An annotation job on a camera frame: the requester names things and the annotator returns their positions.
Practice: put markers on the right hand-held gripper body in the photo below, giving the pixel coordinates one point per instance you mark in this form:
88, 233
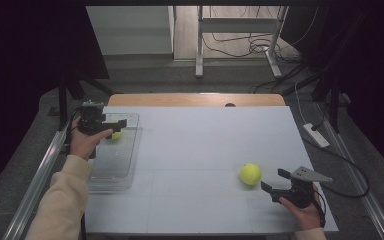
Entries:
300, 196

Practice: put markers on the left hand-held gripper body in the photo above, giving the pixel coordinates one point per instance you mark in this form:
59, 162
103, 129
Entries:
91, 121

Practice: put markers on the yellow tennis ball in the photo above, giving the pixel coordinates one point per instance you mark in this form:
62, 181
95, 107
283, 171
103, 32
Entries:
250, 174
116, 135

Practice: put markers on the clear plastic tray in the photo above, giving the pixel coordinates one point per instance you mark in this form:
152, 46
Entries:
116, 160

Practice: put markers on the person's right hand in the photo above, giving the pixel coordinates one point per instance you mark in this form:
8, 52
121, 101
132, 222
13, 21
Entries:
308, 218

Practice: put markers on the person's left hand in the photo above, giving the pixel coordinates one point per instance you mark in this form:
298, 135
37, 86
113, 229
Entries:
83, 146

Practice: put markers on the black metal stand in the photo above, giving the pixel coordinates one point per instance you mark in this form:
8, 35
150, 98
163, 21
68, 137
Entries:
62, 106
334, 110

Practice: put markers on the white power strip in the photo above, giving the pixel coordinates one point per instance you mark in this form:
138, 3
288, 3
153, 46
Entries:
316, 136

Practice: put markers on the white table cover board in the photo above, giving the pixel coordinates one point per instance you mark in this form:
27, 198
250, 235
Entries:
196, 200

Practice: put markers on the black curtain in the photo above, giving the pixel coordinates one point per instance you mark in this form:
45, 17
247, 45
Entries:
380, 66
13, 66

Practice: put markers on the white cabinet panel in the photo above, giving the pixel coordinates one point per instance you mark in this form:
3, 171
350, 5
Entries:
130, 30

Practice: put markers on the silver metal floor rail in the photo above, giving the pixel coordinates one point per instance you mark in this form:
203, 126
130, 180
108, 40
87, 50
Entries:
41, 176
378, 218

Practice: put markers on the white metal desk frame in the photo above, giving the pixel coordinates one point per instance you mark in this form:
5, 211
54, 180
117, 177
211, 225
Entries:
236, 25

